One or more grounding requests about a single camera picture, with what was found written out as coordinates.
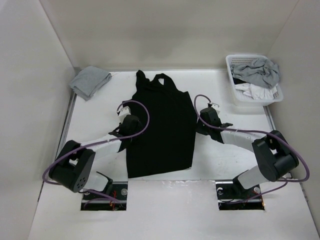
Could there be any black tank top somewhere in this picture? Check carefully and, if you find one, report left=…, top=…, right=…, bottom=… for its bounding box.
left=126, top=70, right=198, bottom=178

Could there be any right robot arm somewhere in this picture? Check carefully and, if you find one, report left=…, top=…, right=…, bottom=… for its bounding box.
left=196, top=106, right=299, bottom=200

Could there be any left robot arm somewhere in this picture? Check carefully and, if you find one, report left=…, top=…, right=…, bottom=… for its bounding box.
left=48, top=114, right=149, bottom=193

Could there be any crumpled white tank top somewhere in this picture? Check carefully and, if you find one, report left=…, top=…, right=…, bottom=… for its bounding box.
left=235, top=83, right=277, bottom=100

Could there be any folded grey tank top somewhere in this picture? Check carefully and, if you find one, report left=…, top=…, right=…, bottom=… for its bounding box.
left=69, top=66, right=112, bottom=101

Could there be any crumpled grey tank top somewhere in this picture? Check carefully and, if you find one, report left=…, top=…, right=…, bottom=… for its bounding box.
left=230, top=58, right=280, bottom=89

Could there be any white plastic laundry basket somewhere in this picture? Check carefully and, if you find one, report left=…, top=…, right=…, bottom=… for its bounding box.
left=225, top=54, right=284, bottom=107

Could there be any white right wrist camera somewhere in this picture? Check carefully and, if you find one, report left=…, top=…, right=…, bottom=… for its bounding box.
left=207, top=102, right=220, bottom=111

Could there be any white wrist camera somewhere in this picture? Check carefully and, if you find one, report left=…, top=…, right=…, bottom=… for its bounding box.
left=117, top=106, right=131, bottom=118
left=207, top=102, right=220, bottom=111

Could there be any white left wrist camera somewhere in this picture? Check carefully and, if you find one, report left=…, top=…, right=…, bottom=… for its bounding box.
left=117, top=106, right=131, bottom=118

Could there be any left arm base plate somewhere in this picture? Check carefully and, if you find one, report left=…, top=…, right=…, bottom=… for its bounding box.
left=80, top=181, right=128, bottom=212

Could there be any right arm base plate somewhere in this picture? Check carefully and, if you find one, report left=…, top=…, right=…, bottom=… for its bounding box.
left=215, top=181, right=265, bottom=211

